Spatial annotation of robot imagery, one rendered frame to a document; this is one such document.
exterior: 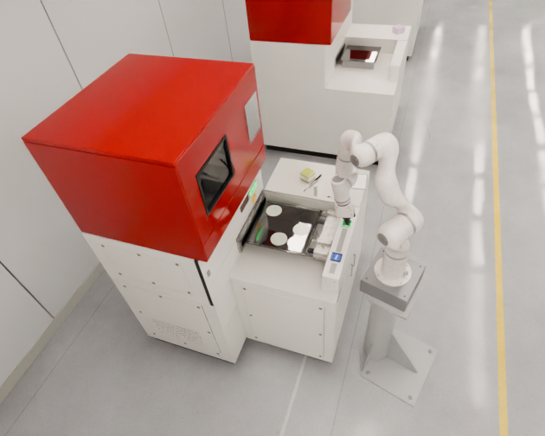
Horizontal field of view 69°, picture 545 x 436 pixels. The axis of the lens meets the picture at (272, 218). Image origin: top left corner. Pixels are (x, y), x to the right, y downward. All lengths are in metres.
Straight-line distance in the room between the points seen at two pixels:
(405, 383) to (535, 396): 0.78
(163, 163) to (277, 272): 1.07
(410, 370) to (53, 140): 2.47
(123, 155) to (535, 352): 2.84
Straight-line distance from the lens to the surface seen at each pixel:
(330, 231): 2.42
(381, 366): 2.95
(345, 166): 1.98
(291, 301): 2.31
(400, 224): 1.87
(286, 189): 2.58
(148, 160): 1.57
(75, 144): 1.80
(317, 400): 2.85
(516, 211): 4.15
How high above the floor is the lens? 2.69
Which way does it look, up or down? 46 degrees down
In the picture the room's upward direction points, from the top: 7 degrees counter-clockwise
